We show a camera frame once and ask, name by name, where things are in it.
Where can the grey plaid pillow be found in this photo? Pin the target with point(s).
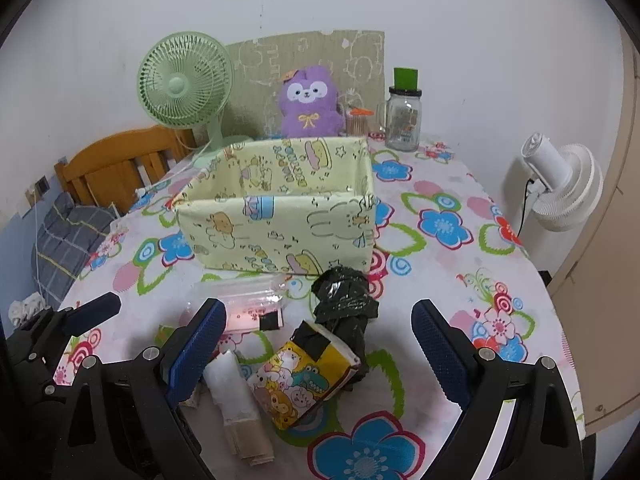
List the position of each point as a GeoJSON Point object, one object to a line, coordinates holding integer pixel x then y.
{"type": "Point", "coordinates": [66, 239]}

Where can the glass mason jar mug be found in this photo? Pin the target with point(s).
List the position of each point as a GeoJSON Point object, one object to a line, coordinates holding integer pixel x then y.
{"type": "Point", "coordinates": [399, 118]}

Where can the wall power socket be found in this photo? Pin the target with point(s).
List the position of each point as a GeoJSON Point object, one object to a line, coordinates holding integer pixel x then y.
{"type": "Point", "coordinates": [42, 186]}

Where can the beige door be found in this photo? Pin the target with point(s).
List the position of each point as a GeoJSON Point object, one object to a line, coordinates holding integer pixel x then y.
{"type": "Point", "coordinates": [596, 291]}

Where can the orange small scissors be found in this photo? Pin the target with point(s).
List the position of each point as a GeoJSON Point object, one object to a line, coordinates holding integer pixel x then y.
{"type": "Point", "coordinates": [359, 111]}

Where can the black plastic bag bundle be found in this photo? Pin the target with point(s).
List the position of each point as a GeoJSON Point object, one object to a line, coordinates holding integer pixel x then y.
{"type": "Point", "coordinates": [345, 308]}

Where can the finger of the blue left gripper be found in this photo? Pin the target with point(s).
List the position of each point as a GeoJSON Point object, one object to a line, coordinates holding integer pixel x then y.
{"type": "Point", "coordinates": [93, 313]}

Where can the green desk fan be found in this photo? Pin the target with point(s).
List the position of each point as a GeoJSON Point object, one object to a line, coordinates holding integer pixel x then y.
{"type": "Point", "coordinates": [184, 82]}

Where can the floral tablecloth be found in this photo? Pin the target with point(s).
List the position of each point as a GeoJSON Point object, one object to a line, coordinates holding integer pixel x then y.
{"type": "Point", "coordinates": [438, 236]}

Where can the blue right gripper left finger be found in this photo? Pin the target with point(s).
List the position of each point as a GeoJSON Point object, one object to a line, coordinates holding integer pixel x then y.
{"type": "Point", "coordinates": [190, 347]}

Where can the cotton swab container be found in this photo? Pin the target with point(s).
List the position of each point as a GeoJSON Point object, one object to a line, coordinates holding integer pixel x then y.
{"type": "Point", "coordinates": [357, 126]}

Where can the wooden bed headboard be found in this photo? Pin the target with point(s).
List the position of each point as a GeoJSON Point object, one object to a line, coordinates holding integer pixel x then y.
{"type": "Point", "coordinates": [111, 170]}

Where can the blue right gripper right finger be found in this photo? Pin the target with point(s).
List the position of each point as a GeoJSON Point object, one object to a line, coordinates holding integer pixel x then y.
{"type": "Point", "coordinates": [441, 345]}

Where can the white and beige sock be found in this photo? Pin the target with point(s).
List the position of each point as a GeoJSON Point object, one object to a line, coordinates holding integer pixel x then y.
{"type": "Point", "coordinates": [246, 437]}

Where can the yellow cartoon fabric storage box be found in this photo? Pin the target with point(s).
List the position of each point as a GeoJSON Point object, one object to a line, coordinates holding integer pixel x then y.
{"type": "Point", "coordinates": [296, 206]}

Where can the green cartoon puzzle board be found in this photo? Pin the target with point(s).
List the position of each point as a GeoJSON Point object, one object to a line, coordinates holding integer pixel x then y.
{"type": "Point", "coordinates": [354, 58]}

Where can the purple plush bunny toy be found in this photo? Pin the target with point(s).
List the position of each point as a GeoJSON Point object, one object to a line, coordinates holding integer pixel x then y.
{"type": "Point", "coordinates": [309, 104]}

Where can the green cup on jar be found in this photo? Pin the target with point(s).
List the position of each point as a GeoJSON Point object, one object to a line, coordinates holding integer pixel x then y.
{"type": "Point", "coordinates": [406, 79]}

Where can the yellow cartoon tissue pack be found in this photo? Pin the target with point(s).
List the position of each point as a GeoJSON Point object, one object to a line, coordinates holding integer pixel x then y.
{"type": "Point", "coordinates": [306, 371]}

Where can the clear zip plastic bag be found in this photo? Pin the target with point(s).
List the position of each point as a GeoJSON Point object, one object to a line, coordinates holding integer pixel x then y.
{"type": "Point", "coordinates": [264, 291]}

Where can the pink wet wipes pack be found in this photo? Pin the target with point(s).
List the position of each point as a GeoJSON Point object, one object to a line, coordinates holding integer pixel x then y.
{"type": "Point", "coordinates": [250, 320]}

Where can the white standing fan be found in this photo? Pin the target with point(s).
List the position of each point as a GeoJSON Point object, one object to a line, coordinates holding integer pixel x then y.
{"type": "Point", "coordinates": [566, 183]}

